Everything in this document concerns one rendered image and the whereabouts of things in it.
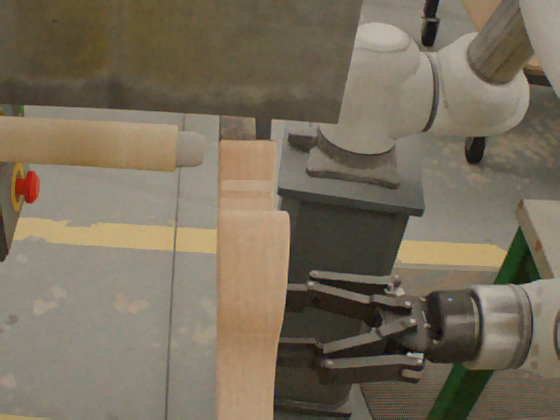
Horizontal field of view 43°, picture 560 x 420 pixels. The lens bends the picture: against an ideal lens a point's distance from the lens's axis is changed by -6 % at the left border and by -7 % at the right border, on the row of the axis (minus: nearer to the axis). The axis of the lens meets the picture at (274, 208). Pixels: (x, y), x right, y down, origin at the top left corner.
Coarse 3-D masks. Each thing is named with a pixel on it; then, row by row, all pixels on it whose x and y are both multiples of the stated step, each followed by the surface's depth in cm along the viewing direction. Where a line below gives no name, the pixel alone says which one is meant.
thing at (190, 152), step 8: (184, 136) 51; (192, 136) 51; (200, 136) 51; (184, 144) 51; (192, 144) 51; (200, 144) 51; (176, 152) 51; (184, 152) 51; (192, 152) 51; (200, 152) 51; (176, 160) 51; (184, 160) 51; (192, 160) 51; (200, 160) 51
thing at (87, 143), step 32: (0, 128) 49; (32, 128) 49; (64, 128) 49; (96, 128) 50; (128, 128) 50; (160, 128) 51; (0, 160) 50; (32, 160) 50; (64, 160) 50; (96, 160) 50; (128, 160) 50; (160, 160) 50
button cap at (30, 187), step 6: (30, 174) 86; (36, 174) 88; (18, 180) 87; (24, 180) 87; (30, 180) 86; (36, 180) 87; (18, 186) 87; (24, 186) 86; (30, 186) 86; (36, 186) 87; (18, 192) 87; (24, 192) 86; (30, 192) 86; (36, 192) 87; (30, 198) 86; (36, 198) 88
